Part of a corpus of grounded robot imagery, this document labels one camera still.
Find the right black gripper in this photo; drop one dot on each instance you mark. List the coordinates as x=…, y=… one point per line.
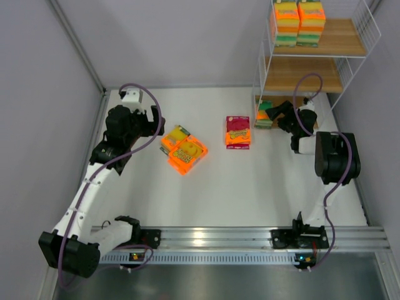
x=288, y=113

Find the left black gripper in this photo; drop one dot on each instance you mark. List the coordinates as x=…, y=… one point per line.
x=150, y=122

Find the green sponge orange pack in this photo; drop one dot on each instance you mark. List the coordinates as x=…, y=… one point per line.
x=263, y=121

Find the Sponge Daddy yellow sponge box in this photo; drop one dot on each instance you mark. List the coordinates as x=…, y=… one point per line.
x=173, y=139

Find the Scrub Daddy orange box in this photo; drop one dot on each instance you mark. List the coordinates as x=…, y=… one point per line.
x=187, y=154

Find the yellow sponge pack green box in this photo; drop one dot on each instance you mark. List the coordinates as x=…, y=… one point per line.
x=284, y=21

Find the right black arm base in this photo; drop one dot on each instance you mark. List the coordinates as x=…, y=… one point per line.
x=300, y=236

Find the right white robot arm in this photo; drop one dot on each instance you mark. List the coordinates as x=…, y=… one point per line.
x=336, y=161

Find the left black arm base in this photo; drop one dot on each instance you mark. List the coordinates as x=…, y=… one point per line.
x=150, y=237

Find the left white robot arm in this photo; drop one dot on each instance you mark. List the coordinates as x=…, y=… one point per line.
x=71, y=246

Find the bottom wooden shelf board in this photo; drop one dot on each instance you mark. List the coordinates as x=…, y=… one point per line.
x=297, y=102

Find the wooden shelf board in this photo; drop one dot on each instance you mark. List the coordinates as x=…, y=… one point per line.
x=285, y=72
x=339, y=38
x=297, y=102

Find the middle wooden shelf board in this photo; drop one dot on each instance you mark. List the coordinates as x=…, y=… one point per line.
x=285, y=72

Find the top wooden shelf board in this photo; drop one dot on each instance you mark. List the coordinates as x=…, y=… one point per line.
x=339, y=38

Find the pink Scrub Mommy box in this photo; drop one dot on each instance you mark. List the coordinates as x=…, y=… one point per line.
x=238, y=132

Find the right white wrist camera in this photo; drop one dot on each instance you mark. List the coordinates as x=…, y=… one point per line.
x=307, y=104

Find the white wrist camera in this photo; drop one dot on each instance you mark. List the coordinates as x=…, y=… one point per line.
x=132, y=98
x=307, y=104

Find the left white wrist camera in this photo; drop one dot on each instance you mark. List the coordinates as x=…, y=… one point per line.
x=132, y=98

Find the white wire shelf frame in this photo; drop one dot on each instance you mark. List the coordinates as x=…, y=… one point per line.
x=359, y=12

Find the corner aluminium frame post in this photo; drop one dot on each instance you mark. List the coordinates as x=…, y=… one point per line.
x=73, y=38

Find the aluminium mounting rail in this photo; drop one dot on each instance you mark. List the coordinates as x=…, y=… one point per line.
x=342, y=238

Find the slotted grey cable duct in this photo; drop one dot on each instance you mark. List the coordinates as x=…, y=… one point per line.
x=217, y=258

